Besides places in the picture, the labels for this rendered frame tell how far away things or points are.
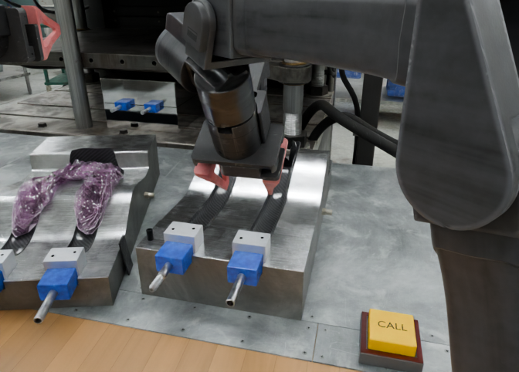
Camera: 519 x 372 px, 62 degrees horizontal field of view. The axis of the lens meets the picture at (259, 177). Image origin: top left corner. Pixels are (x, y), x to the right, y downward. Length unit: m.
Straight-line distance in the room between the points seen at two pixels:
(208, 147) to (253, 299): 0.26
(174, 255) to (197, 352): 0.14
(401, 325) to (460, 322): 0.34
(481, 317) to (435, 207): 0.08
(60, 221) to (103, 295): 0.19
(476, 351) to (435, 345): 0.37
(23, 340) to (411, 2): 0.65
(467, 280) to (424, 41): 0.14
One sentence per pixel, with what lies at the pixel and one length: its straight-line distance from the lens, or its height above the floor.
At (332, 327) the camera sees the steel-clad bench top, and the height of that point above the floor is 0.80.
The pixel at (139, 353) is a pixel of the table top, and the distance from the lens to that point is 0.66.
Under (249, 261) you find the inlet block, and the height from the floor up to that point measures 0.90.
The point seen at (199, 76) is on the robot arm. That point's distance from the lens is 0.44.
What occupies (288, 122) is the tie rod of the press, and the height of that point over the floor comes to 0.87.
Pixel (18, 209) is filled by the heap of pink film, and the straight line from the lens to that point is 0.88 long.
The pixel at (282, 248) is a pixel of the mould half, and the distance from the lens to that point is 0.66.
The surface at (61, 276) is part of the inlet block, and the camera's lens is 0.71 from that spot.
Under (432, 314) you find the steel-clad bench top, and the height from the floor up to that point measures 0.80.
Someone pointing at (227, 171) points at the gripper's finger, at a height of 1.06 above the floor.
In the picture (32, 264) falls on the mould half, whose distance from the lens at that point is 0.78.
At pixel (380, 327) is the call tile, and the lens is 0.63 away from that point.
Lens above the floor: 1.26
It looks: 25 degrees down
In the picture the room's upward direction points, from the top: straight up
